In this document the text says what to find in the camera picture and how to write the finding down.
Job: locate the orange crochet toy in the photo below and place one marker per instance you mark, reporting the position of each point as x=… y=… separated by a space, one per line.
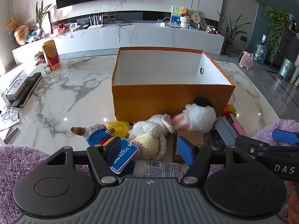
x=227 y=109

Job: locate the steel trash can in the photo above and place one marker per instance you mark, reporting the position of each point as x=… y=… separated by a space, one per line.
x=286 y=68

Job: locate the dark shiny packet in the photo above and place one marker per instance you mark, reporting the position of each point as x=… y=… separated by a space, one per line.
x=210 y=140

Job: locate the brown teddy bear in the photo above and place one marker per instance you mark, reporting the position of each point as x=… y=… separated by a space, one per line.
x=184 y=11

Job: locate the white router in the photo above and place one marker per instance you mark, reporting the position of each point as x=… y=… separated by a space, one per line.
x=95 y=26

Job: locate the white tube with barcode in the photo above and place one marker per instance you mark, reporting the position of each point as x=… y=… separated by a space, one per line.
x=158 y=169

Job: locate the white desk clock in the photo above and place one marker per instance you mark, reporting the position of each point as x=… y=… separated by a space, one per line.
x=74 y=26

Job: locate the pink space heater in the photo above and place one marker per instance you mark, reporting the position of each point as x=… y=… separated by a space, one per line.
x=245 y=60

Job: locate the wall outlet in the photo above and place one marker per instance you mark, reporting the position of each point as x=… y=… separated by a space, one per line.
x=244 y=38

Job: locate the white and yellow crochet doll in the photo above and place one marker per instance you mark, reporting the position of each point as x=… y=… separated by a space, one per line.
x=149 y=144

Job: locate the dark cabinet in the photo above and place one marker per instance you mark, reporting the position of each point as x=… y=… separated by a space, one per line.
x=289 y=42

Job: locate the purple fluffy cloth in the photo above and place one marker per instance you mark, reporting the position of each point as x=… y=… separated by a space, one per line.
x=18 y=163

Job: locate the bear plush blue sailor suit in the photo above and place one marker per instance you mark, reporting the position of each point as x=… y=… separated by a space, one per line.
x=98 y=133

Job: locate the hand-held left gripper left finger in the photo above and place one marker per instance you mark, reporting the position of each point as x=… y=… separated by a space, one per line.
x=111 y=149

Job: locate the potted green plant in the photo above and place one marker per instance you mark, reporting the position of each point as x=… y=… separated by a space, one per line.
x=229 y=49

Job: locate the blue toy figure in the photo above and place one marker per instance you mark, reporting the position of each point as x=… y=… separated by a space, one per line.
x=31 y=37

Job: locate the orchid in blue-white vase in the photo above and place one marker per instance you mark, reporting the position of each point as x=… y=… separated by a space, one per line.
x=40 y=31

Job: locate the tablet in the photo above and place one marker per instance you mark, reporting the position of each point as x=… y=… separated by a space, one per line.
x=174 y=26

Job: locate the small brown cardboard box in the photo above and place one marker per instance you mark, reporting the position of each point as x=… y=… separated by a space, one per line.
x=190 y=136

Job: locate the grey box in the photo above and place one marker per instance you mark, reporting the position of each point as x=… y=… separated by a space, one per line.
x=224 y=130

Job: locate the person's right hand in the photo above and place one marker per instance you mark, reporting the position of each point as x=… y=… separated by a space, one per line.
x=294 y=205

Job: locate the landscape painting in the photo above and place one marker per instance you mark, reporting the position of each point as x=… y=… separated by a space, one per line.
x=175 y=14

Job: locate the white knit pot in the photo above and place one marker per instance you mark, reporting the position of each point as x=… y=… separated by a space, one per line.
x=185 y=22

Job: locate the decorative plate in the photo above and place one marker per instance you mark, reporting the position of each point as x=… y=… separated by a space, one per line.
x=203 y=23

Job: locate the pink case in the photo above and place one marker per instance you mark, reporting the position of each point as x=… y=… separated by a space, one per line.
x=237 y=126

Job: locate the black keyboard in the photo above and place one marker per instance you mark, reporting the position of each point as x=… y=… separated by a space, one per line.
x=26 y=88

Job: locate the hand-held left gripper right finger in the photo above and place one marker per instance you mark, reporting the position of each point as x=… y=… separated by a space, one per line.
x=184 y=150

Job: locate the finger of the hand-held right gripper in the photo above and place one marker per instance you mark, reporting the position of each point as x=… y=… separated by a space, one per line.
x=286 y=136
x=252 y=148

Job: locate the white dog plush pink stripes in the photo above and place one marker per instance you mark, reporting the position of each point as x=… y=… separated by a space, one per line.
x=201 y=119

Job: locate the yellow and red carton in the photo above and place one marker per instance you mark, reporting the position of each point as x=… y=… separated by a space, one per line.
x=51 y=56

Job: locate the red gift boxes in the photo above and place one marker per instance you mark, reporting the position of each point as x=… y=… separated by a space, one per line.
x=58 y=29

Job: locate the cow-print toy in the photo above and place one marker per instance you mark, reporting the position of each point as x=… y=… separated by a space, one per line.
x=210 y=30

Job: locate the hanging pothos plant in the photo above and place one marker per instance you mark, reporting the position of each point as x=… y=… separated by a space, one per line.
x=276 y=25

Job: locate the orange cardboard box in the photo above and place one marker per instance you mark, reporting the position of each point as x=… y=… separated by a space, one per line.
x=163 y=98

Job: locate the water jug with pump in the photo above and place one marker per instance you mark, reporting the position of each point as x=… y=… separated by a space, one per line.
x=259 y=51

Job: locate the gold vase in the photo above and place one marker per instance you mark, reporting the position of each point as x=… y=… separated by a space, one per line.
x=21 y=36

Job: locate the round paper fan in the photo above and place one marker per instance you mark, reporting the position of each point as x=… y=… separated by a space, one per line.
x=195 y=18

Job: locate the small metal tool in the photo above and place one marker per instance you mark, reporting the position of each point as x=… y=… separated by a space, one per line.
x=10 y=134

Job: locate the eyeglasses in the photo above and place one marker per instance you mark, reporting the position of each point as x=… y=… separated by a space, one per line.
x=8 y=113

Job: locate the small red-leaf plant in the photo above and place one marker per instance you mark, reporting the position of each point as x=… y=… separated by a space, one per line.
x=40 y=56

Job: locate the dried flowers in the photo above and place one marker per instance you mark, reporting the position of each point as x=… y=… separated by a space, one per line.
x=11 y=23

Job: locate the white set-top box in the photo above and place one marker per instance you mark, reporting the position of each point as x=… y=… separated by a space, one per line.
x=15 y=88

